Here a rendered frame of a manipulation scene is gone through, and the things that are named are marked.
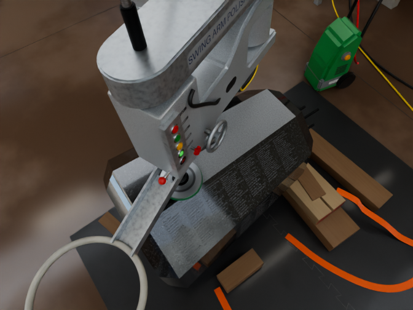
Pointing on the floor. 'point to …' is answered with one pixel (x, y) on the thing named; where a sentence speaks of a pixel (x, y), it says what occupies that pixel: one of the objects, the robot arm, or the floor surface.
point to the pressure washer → (335, 53)
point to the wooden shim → (110, 222)
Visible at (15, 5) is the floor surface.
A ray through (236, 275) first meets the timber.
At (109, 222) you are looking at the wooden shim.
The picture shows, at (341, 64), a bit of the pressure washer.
